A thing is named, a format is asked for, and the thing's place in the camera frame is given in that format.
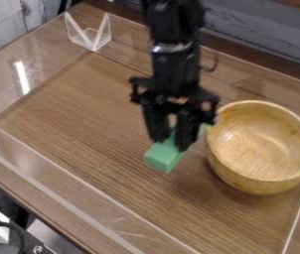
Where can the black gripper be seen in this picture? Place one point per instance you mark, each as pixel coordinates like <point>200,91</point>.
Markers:
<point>172,91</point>

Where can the green rectangular block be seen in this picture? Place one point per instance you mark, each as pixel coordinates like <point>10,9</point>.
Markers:
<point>164,155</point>

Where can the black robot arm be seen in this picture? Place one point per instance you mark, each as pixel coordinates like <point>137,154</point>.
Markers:
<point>174,21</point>

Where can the brown wooden bowl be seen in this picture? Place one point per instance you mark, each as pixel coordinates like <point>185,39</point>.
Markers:
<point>253,147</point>

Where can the black metal clamp base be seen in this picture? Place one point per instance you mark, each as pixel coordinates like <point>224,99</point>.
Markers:
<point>35,246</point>

